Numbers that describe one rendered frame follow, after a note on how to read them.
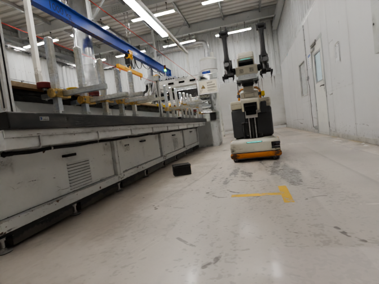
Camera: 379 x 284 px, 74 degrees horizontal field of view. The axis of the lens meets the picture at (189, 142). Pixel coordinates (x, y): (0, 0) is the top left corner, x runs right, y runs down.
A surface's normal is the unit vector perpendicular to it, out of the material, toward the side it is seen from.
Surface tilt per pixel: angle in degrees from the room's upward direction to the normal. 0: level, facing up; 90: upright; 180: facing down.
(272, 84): 90
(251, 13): 90
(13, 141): 90
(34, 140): 90
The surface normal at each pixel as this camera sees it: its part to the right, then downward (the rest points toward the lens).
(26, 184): 0.97, -0.09
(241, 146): -0.25, 0.08
